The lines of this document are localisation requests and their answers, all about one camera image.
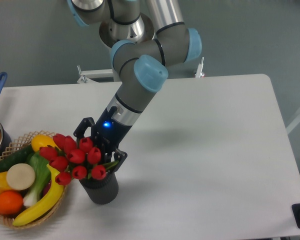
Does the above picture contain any green bok choy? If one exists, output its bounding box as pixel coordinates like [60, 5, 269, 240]
[23, 151, 51, 208]

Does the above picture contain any yellow banana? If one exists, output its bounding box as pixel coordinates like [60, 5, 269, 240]
[12, 164, 65, 227]

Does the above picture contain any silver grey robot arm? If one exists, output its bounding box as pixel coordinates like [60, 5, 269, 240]
[67, 0, 202, 173]

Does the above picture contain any green cucumber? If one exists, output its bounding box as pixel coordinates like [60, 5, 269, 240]
[0, 145, 34, 173]

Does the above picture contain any orange fruit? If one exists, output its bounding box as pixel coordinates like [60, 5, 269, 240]
[0, 190, 24, 215]

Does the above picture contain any woven wicker basket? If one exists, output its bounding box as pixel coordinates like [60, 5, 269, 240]
[0, 130, 69, 230]

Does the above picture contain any beige round disc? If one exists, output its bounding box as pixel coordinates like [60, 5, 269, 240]
[6, 163, 36, 191]

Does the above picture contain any dark grey ribbed vase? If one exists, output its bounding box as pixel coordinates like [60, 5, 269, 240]
[79, 161, 119, 205]

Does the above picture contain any yellow lemon squash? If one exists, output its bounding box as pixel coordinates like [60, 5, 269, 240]
[30, 134, 60, 152]

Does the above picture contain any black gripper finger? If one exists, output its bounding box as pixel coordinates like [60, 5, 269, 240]
[73, 117, 95, 143]
[103, 148, 128, 173]

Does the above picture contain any red tulip bouquet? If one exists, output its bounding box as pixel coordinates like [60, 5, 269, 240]
[38, 133, 119, 186]

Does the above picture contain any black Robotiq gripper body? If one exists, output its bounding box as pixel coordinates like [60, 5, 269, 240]
[90, 106, 132, 160]

